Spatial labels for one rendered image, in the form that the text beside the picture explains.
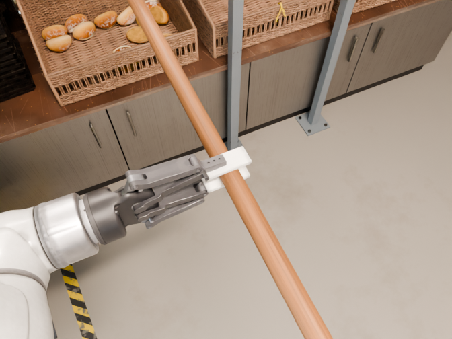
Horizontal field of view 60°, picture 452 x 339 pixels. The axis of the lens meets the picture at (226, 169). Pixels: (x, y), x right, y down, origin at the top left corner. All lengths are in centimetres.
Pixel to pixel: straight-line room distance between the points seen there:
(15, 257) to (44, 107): 110
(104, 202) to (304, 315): 29
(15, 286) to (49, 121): 108
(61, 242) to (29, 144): 109
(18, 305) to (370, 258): 159
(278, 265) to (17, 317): 29
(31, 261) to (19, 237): 3
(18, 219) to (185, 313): 122
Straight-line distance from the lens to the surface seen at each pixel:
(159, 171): 52
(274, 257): 51
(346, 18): 172
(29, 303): 48
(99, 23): 178
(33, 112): 158
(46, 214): 54
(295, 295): 50
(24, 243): 53
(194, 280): 173
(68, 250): 54
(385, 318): 180
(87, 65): 145
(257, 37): 166
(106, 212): 53
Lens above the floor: 165
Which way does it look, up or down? 57 degrees down
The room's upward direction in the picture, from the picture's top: straight up
